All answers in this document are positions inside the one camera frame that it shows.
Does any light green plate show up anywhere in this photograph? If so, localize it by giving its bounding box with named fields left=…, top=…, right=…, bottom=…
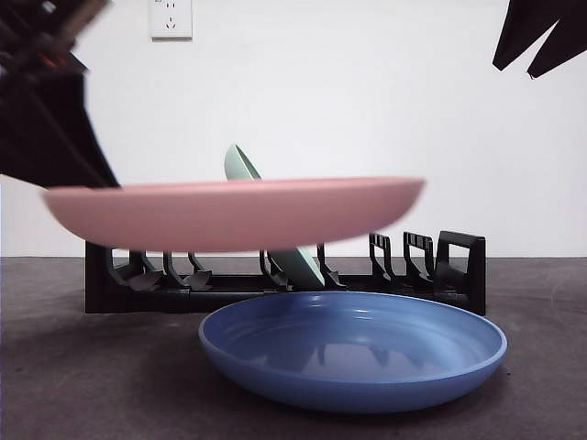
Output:
left=223, top=143, right=327, bottom=291

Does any white wall socket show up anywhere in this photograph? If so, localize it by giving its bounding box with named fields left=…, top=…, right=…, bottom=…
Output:
left=150, top=0, right=194, bottom=41

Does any pink plate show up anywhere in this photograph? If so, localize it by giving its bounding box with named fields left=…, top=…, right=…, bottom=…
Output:
left=41, top=176, right=426, bottom=254

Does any black plastic dish rack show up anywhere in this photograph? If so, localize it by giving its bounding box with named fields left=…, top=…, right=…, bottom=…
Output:
left=84, top=230, right=487, bottom=316

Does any blue plate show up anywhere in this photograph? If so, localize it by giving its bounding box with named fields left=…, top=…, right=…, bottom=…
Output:
left=197, top=291, right=509, bottom=415

